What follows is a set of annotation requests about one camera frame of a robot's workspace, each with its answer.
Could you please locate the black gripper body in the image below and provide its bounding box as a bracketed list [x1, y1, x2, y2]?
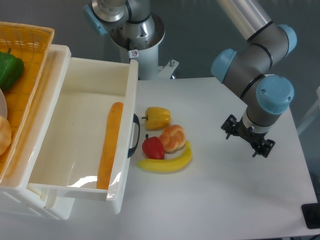
[237, 119, 266, 148]

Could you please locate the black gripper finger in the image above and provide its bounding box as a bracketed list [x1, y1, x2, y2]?
[221, 114, 237, 140]
[251, 138, 275, 158]

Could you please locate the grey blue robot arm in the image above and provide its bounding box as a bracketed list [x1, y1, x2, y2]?
[83, 0, 297, 157]

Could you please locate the white drawer cabinet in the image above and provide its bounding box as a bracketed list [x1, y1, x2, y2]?
[0, 44, 75, 220]

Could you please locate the braided bread roll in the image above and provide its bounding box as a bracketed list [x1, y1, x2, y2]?
[159, 124, 186, 153]

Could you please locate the yellow bell pepper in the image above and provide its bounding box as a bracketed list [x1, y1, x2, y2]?
[142, 106, 171, 131]

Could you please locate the red bell pepper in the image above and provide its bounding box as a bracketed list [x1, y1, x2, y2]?
[142, 134, 165, 160]

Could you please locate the black device at edge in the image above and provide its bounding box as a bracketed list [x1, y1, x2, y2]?
[301, 203, 320, 229]

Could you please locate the yellow banana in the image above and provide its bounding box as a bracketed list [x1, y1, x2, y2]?
[137, 140, 193, 174]

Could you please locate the long baguette bread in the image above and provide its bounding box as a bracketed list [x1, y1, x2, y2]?
[96, 102, 124, 190]

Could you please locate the orange plastic basket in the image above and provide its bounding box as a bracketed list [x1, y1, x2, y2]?
[0, 21, 55, 179]

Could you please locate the round bread bun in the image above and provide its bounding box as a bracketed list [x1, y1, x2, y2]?
[0, 115, 12, 155]

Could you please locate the green bell pepper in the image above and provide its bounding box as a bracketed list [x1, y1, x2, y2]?
[0, 48, 25, 92]

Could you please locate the white plate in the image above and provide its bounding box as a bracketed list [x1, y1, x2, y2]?
[0, 89, 8, 118]

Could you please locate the white chair frame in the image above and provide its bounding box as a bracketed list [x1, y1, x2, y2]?
[296, 87, 320, 135]

